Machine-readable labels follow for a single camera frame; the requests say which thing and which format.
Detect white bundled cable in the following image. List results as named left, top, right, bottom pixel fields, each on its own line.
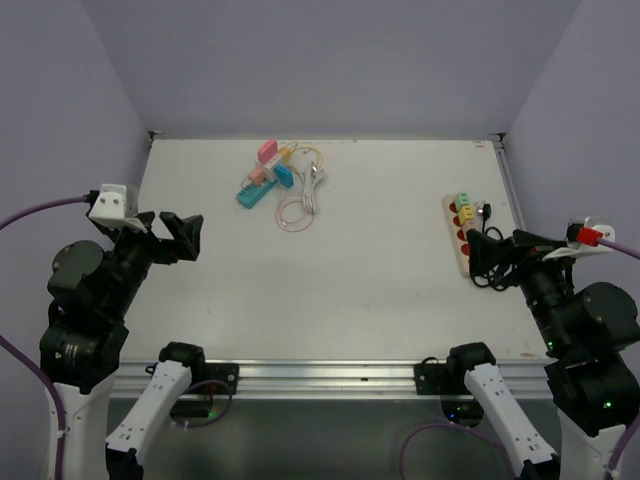
left=301, top=161, right=328, bottom=215

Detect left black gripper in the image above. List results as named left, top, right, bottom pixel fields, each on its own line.
left=100, top=208, right=202, bottom=318

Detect yellow thin cable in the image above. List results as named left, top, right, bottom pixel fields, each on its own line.
left=285, top=143, right=325, bottom=176

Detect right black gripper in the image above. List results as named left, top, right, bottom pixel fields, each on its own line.
left=467, top=225, right=583, bottom=350

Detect pink charger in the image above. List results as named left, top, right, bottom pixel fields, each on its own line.
left=257, top=139, right=278, bottom=164

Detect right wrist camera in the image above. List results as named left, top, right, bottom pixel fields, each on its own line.
left=542, top=216, right=616, bottom=261

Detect blue flat charger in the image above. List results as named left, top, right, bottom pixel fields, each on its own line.
left=273, top=164, right=295, bottom=189

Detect yellow small charger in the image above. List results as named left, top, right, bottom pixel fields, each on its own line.
left=278, top=147, right=296, bottom=163

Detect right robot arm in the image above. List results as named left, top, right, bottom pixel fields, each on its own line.
left=445, top=227, right=639, bottom=479

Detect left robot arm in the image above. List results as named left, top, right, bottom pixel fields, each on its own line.
left=39, top=212, right=208, bottom=479

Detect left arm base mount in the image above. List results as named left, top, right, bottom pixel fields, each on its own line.
left=198, top=362, right=240, bottom=397

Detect white multi-socket adapter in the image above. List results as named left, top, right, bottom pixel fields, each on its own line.
left=256, top=153, right=283, bottom=182

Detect green USB charger plug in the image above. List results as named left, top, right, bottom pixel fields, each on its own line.
left=453, top=192, right=470, bottom=211

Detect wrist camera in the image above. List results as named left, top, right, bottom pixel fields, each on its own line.
left=542, top=216, right=616, bottom=261
left=88, top=184, right=147, bottom=232

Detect teal USB hub strip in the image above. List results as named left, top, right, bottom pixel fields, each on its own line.
left=236, top=180, right=277, bottom=209

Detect aluminium front rail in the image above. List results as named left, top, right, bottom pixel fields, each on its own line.
left=111, top=359, right=551, bottom=400

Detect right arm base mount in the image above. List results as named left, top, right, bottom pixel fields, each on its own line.
left=413, top=356, right=455, bottom=396

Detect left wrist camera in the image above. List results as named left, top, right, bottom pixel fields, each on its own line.
left=88, top=184, right=147, bottom=232

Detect peach small charger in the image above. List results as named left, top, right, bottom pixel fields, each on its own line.
left=248, top=166, right=267, bottom=186

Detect yellow USB charger plug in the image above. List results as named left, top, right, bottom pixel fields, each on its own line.
left=457, top=205, right=475, bottom=225

